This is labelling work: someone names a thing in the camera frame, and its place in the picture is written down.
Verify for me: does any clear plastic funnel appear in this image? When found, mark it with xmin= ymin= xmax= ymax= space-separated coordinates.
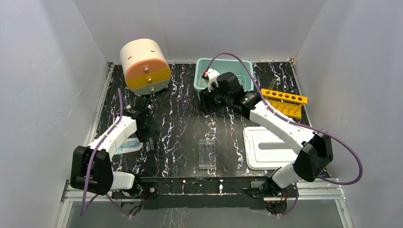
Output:
xmin=195 ymin=77 xmax=208 ymax=91

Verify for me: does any cream orange cylindrical centrifuge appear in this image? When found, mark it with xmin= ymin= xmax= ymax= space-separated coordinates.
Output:
xmin=120 ymin=38 xmax=171 ymax=96

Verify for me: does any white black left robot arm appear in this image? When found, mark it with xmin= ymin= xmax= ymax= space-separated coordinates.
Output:
xmin=70 ymin=97 xmax=160 ymax=198

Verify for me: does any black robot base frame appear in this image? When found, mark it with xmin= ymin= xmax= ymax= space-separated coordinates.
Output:
xmin=112 ymin=176 xmax=297 ymax=210

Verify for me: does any white bin lid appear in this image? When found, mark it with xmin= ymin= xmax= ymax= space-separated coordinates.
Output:
xmin=243 ymin=127 xmax=297 ymax=170

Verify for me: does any blue packaged syringe blister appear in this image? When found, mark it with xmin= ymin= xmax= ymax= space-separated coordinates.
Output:
xmin=115 ymin=138 xmax=143 ymax=155

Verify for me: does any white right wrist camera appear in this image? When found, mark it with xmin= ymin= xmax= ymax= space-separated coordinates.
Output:
xmin=204 ymin=68 xmax=220 ymax=92

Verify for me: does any teal plastic bin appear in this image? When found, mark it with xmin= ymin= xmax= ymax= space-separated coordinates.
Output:
xmin=193 ymin=58 xmax=255 ymax=101

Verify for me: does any yellow test tube rack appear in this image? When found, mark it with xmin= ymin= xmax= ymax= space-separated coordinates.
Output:
xmin=260 ymin=88 xmax=308 ymax=119

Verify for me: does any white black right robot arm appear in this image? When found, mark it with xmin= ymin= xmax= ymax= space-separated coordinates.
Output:
xmin=199 ymin=69 xmax=333 ymax=197

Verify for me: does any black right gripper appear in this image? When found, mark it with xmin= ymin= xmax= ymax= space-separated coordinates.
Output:
xmin=197 ymin=82 xmax=232 ymax=116

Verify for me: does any glass test tube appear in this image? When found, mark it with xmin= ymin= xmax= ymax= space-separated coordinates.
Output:
xmin=268 ymin=78 xmax=277 ymax=90

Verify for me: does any clear well plate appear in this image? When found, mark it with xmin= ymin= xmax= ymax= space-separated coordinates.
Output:
xmin=199 ymin=139 xmax=217 ymax=170

